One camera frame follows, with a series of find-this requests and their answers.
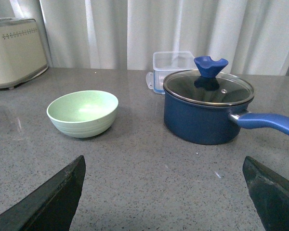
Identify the green bowl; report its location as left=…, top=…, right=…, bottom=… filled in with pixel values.
left=46, top=90, right=118, bottom=138

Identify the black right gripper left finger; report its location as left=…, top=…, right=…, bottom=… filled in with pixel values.
left=0, top=155, right=86, bottom=231

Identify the clear plastic container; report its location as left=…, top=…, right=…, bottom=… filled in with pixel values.
left=146, top=51, right=197, bottom=94

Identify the glass lid blue knob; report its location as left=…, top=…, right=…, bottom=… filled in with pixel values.
left=163, top=56, right=254, bottom=106

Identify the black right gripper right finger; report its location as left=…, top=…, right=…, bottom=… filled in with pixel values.
left=242, top=156, right=289, bottom=231

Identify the white curtain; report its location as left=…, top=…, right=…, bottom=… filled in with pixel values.
left=0, top=0, right=289, bottom=76

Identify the blue saucepan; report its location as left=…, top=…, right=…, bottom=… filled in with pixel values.
left=164, top=95, right=289, bottom=145

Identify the cream toaster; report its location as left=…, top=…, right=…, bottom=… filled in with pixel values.
left=0, top=18, right=49, bottom=89

